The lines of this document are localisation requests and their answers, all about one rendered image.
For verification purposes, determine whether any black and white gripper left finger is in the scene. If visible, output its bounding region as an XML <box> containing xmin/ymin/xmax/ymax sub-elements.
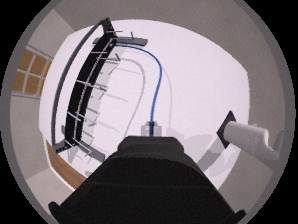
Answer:
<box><xmin>141</xmin><ymin>121</ymin><xmax>151</xmax><ymax>136</ymax></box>

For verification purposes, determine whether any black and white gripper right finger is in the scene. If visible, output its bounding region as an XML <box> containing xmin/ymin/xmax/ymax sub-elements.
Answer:
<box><xmin>152</xmin><ymin>121</ymin><xmax>162</xmax><ymax>137</ymax></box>

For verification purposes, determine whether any grey metal rack with black panel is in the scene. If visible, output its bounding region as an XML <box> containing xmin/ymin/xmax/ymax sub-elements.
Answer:
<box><xmin>51</xmin><ymin>17</ymin><xmax>148</xmax><ymax>162</ymax></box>

